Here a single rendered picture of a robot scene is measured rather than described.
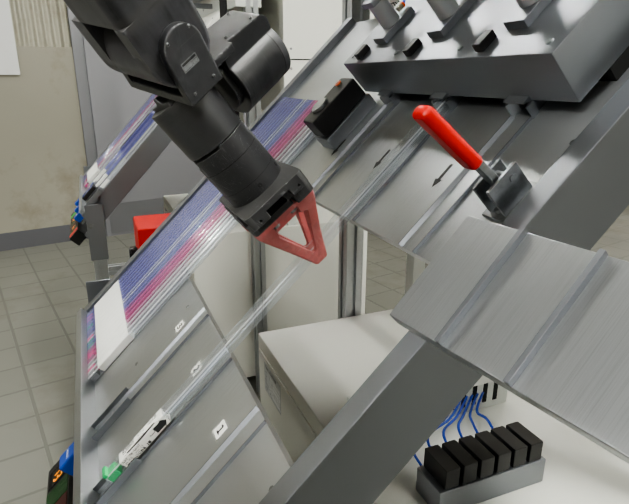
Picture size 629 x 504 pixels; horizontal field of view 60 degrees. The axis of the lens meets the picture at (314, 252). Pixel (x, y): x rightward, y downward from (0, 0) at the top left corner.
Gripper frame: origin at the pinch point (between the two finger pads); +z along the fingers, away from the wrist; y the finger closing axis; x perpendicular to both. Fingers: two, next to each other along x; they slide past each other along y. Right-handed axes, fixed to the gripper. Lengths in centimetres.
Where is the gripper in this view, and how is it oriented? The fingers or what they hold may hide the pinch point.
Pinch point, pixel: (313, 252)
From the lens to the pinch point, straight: 54.1
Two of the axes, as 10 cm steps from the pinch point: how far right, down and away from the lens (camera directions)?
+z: 5.9, 6.7, 4.5
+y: -3.8, -2.7, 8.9
